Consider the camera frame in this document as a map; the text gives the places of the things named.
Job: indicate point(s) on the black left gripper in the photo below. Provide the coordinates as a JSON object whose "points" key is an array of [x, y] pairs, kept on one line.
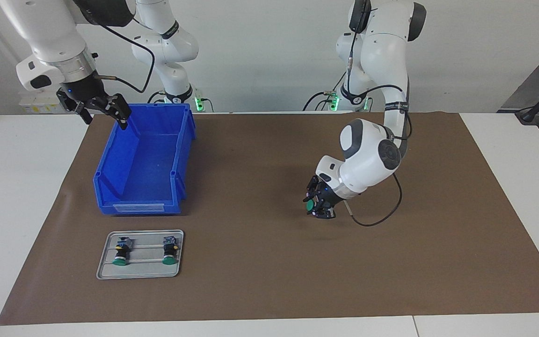
{"points": [[329, 194]]}

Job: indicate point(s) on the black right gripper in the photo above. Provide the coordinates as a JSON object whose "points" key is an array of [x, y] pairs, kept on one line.
{"points": [[84, 91]]}

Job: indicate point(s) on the green push button switch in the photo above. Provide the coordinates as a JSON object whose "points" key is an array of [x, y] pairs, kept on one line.
{"points": [[309, 206], [170, 252], [121, 252]]}

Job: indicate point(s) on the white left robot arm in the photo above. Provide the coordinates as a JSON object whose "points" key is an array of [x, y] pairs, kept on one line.
{"points": [[367, 159]]}

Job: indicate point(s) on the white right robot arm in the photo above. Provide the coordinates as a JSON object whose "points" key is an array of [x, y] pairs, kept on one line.
{"points": [[49, 32]]}

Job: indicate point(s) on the brown table mat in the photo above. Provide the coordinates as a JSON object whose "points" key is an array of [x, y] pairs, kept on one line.
{"points": [[321, 271]]}

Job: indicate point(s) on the blue plastic storage bin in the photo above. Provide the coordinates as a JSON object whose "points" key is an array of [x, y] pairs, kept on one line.
{"points": [[148, 173]]}

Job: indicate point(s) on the grey metal tray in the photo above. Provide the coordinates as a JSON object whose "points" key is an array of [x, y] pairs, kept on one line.
{"points": [[145, 269]]}

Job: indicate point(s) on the white wall box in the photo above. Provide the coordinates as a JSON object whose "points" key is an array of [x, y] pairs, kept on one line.
{"points": [[35, 105]]}

